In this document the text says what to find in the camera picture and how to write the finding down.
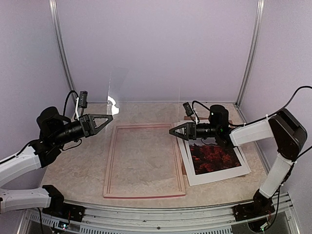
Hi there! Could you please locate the front aluminium rail base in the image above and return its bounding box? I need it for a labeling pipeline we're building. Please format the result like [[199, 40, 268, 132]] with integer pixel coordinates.
[[17, 194, 302, 234]]

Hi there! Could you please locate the left aluminium corner post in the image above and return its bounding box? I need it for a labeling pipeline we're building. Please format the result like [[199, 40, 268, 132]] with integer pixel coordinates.
[[48, 0, 76, 91]]

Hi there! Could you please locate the wooden picture frame pink edge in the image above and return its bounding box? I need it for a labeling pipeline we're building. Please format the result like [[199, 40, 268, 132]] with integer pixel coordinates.
[[103, 123, 186, 199]]

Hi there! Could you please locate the right aluminium corner post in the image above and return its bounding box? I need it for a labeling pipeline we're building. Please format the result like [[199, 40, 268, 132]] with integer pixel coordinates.
[[235, 0, 265, 109]]

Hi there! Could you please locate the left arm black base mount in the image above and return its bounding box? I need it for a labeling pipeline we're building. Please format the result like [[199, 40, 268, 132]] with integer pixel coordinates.
[[42, 202, 85, 222]]

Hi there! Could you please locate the brown cardboard backing board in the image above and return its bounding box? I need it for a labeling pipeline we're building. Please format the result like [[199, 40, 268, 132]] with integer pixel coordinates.
[[180, 116, 234, 175]]

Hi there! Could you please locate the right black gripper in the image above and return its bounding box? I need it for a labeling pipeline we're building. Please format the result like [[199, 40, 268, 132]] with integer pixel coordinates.
[[170, 121, 220, 140]]

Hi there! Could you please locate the landscape photo print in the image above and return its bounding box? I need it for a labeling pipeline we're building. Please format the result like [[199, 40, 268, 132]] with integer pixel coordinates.
[[177, 137, 251, 186]]

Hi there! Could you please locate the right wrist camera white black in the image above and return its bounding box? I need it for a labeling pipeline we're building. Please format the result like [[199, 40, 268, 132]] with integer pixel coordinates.
[[183, 102, 198, 124]]

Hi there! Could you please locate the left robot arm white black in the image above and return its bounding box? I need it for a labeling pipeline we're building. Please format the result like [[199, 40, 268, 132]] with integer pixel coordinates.
[[0, 106, 113, 217]]

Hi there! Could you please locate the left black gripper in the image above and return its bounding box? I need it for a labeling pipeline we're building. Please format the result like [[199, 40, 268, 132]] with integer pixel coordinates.
[[51, 113, 112, 146]]

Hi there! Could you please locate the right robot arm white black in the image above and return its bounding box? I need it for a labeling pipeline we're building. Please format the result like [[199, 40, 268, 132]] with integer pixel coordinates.
[[169, 104, 308, 216]]

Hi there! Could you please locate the clear acrylic glass sheet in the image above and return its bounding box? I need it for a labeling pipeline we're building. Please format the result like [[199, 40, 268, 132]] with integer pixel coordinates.
[[106, 67, 182, 125]]

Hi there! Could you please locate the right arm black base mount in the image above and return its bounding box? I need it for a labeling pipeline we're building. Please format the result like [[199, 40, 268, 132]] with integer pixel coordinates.
[[232, 202, 275, 221]]

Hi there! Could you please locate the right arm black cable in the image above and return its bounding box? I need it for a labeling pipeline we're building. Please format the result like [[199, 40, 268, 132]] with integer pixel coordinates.
[[265, 85, 312, 117]]

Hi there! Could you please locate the lower photo print white border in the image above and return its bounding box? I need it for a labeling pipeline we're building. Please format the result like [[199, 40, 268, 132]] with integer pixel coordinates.
[[179, 120, 252, 176]]

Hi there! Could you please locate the aluminium corner post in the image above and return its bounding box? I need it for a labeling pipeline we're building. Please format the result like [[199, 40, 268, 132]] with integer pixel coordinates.
[[48, 0, 76, 91], [235, 0, 265, 109]]

